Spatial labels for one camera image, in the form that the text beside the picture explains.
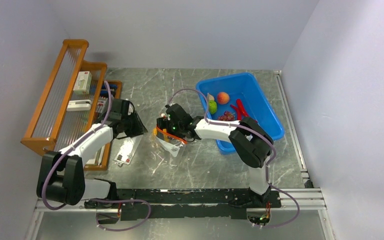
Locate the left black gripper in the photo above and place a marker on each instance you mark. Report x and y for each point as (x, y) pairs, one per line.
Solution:
(139, 128)

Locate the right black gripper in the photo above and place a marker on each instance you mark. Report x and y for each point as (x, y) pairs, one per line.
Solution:
(164, 123)

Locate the clear zip top bag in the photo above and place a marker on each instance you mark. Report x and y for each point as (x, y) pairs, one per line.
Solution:
(174, 145)

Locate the green fake fruit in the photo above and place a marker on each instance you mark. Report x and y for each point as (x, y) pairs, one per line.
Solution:
(212, 106)

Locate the fake garlic bulb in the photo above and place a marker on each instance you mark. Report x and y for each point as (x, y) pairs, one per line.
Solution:
(210, 97)

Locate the red fake grape bunch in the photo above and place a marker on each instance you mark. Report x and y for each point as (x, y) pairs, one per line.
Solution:
(227, 116)

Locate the fake peach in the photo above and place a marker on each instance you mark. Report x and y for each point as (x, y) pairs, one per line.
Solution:
(222, 98)

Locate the red fake chili pepper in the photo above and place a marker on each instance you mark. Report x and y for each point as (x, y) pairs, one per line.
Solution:
(240, 105)

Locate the blue plastic bin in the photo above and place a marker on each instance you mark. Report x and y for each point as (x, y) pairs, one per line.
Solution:
(244, 86)

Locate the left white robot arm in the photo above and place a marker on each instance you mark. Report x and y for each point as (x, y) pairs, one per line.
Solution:
(61, 179)

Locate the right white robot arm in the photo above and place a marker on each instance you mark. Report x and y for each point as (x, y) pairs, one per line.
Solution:
(252, 144)

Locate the white blister pack card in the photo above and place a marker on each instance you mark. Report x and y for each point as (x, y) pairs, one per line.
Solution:
(126, 150)

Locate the white flat device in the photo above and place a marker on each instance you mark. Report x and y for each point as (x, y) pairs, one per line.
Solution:
(79, 105)

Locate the white box with red label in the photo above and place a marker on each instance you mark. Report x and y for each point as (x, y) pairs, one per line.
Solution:
(82, 83)

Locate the orange wooden rack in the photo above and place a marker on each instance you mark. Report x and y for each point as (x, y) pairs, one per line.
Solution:
(52, 127)

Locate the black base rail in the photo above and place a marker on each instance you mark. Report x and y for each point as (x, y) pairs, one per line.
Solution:
(187, 203)

